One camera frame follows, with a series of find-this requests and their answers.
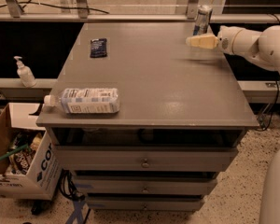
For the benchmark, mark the grey drawer cabinet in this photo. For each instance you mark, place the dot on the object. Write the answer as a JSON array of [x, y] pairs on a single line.
[[182, 114]]

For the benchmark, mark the cardboard box with snacks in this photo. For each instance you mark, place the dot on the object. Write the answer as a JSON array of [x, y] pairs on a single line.
[[31, 173]]

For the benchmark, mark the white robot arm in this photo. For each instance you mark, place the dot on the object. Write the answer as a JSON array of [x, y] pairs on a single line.
[[263, 50]]

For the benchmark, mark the white pump dispenser bottle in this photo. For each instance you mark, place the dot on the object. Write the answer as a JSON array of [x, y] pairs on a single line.
[[25, 73]]

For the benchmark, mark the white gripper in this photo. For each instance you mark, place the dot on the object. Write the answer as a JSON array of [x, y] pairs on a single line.
[[226, 41]]

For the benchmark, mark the redbull can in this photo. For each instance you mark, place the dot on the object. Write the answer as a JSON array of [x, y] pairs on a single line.
[[202, 19]]

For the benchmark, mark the blue rxbar blueberry wrapper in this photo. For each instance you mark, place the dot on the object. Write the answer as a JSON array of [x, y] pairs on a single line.
[[98, 48]]

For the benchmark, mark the green stick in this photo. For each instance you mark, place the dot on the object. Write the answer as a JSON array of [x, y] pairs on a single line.
[[14, 151]]

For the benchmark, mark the clear plastic water bottle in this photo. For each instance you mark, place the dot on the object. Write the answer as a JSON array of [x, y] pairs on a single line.
[[85, 101]]

